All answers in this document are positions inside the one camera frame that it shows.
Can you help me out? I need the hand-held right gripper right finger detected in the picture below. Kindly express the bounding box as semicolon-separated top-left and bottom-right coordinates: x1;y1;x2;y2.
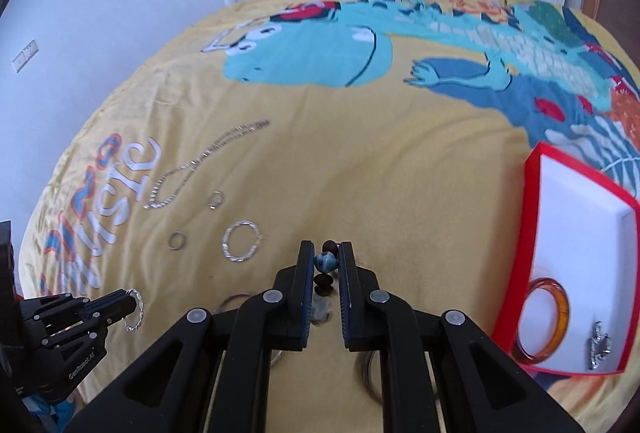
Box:
337;242;576;433

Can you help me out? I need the wall switch plate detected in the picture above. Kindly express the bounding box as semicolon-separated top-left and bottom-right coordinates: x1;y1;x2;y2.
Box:
12;40;40;72

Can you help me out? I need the red jewellery tray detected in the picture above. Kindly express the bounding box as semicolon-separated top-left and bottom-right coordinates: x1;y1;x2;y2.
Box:
492;143;640;379

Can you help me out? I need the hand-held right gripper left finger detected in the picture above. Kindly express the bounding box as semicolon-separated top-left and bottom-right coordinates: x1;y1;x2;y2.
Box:
65;240;317;433

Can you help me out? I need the silver chain necklace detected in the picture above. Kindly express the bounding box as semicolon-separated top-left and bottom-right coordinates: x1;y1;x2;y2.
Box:
142;119;271;211

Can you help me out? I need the thin dark bangle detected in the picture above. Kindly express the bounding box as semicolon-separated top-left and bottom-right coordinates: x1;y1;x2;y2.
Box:
210;293;388;406

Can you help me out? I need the silver link bracelet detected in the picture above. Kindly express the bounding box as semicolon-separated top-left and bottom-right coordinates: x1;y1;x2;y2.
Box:
221;220;266;263

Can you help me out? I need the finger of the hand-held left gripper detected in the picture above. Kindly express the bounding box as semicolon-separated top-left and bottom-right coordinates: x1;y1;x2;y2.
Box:
42;310;136;349
22;292;138;321

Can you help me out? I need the orange translucent bangle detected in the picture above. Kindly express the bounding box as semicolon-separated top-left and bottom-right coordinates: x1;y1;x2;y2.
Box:
515;278;571;366

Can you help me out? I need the brown and blue beaded bracelet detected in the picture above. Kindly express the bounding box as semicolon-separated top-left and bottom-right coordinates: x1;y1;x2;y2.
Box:
309;239;346;326

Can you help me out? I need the yellow dinosaur printed blanket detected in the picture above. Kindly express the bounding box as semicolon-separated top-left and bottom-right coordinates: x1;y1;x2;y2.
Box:
20;0;640;433

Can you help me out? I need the thin silver hoop bracelet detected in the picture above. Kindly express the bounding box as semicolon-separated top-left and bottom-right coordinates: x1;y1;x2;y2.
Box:
121;289;146;333

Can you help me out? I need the silver brooch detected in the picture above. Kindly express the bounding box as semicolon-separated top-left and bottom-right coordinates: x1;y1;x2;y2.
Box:
586;320;613;371

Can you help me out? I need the dark blue cloth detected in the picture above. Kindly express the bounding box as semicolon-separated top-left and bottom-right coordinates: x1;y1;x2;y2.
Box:
22;395;76;433

